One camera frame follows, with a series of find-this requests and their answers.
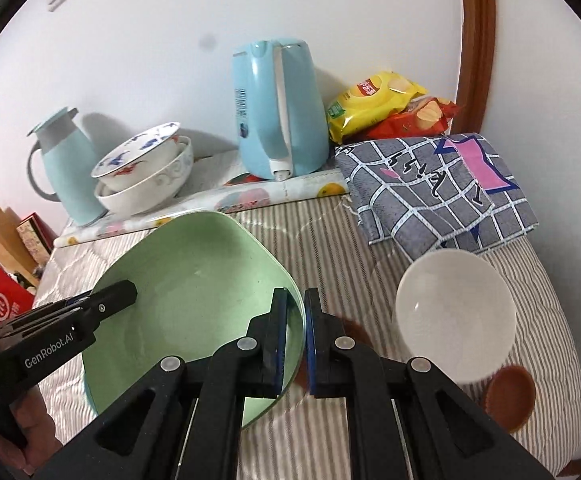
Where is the small brown saucer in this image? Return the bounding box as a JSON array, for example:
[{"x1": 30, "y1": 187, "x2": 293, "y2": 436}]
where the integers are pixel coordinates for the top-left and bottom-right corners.
[{"x1": 481, "y1": 365, "x2": 537, "y2": 434}]

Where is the green square plate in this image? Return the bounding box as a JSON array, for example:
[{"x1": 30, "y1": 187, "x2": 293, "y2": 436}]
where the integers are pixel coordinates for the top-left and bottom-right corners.
[{"x1": 82, "y1": 211, "x2": 306, "y2": 413}]

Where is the white ceramic bowl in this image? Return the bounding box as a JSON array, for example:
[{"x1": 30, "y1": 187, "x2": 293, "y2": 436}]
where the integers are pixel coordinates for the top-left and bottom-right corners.
[{"x1": 394, "y1": 249, "x2": 516, "y2": 385}]

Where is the person's left hand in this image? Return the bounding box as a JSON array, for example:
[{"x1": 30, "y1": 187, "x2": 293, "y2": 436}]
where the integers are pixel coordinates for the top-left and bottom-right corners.
[{"x1": 0, "y1": 386, "x2": 63, "y2": 477}]

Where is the red box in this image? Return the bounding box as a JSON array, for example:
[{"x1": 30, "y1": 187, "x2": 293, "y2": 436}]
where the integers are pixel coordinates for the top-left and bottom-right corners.
[{"x1": 0, "y1": 267, "x2": 34, "y2": 323}]

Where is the patterned cardboard box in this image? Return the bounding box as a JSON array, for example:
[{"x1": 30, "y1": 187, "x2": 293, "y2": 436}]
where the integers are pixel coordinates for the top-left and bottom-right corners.
[{"x1": 16, "y1": 212, "x2": 56, "y2": 266}]

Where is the large white porcelain bowl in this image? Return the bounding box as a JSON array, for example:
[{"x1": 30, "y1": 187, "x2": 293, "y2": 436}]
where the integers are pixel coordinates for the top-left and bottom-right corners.
[{"x1": 94, "y1": 136, "x2": 194, "y2": 217}]

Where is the teal thermos jug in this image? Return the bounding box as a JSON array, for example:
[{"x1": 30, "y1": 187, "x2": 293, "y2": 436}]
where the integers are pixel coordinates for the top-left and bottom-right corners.
[{"x1": 26, "y1": 107, "x2": 106, "y2": 226}]

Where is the blue patterned porcelain bowl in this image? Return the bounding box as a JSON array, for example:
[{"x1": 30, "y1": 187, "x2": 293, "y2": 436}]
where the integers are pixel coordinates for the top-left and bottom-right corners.
[{"x1": 91, "y1": 122, "x2": 180, "y2": 192}]

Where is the fruit print plastic mat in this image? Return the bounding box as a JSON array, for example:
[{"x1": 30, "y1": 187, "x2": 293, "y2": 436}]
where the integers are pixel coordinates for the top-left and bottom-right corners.
[{"x1": 54, "y1": 151, "x2": 348, "y2": 248}]

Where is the grey checked folded cloth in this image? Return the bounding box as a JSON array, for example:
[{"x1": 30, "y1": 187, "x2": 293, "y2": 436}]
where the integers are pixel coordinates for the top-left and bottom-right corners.
[{"x1": 335, "y1": 133, "x2": 538, "y2": 261}]

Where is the light blue electric kettle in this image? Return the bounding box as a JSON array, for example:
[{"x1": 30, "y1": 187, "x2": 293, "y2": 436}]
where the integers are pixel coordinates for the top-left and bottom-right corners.
[{"x1": 232, "y1": 38, "x2": 330, "y2": 181}]

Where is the red chips bag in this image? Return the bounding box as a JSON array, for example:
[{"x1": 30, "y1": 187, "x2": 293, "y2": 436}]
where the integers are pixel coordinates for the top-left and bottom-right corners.
[{"x1": 356, "y1": 96, "x2": 461, "y2": 141}]

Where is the yellow chips bag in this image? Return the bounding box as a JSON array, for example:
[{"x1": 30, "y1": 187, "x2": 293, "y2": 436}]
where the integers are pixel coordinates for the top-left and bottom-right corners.
[{"x1": 327, "y1": 72, "x2": 427, "y2": 144}]

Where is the brown wooden door frame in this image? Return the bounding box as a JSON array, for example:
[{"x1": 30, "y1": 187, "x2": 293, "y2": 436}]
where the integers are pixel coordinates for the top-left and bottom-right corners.
[{"x1": 451, "y1": 0, "x2": 497, "y2": 133}]

